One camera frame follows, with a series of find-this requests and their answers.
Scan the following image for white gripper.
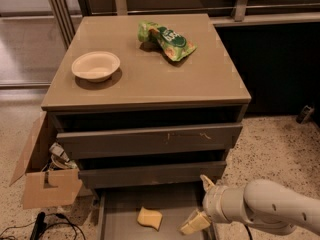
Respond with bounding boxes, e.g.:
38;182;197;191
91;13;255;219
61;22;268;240
179;174;230;235

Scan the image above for yellow sponge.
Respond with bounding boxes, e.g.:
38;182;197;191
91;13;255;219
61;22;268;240
137;207;163;230

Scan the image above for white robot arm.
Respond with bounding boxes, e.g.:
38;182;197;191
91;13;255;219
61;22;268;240
179;175;320;235

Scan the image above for grey middle drawer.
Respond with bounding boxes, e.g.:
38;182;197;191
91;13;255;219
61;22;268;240
79;161;226;189

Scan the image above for grey drawer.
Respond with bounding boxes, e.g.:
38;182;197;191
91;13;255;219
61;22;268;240
57;123;242;159
79;161;226;189
97;183;217;240

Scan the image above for grey bottom drawer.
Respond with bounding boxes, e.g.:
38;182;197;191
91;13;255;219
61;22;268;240
97;183;217;240

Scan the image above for grey drawer cabinet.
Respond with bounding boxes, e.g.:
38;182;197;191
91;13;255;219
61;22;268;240
40;13;252;198

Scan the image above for grey top drawer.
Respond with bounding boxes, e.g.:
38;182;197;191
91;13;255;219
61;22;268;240
57;123;242;159

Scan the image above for small dark floor object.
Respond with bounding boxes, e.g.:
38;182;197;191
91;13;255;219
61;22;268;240
296;105;314;124

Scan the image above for brown cardboard box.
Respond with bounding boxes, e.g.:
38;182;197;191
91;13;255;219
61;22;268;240
10;112;82;209

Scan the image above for clutter inside cardboard box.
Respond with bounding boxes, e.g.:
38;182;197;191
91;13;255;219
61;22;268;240
42;142;78;172

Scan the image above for green chip bag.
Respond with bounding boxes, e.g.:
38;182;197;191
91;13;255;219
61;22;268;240
138;20;197;62

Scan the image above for black power strip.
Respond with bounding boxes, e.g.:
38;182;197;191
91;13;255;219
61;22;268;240
29;212;46;240

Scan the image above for white paper bowl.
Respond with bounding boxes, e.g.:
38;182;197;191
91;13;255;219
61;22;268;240
71;51;120;82

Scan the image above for black cable on right floor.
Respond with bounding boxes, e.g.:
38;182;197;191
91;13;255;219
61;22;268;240
243;224;254;240

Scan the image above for black cable on floor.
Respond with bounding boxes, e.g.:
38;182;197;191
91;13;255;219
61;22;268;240
243;224;254;240
0;212;87;240

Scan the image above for black cable on left floor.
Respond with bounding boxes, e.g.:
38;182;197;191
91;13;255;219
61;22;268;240
0;212;87;240

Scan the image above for metal railing frame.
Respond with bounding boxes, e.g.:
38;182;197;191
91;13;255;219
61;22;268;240
43;0;320;50

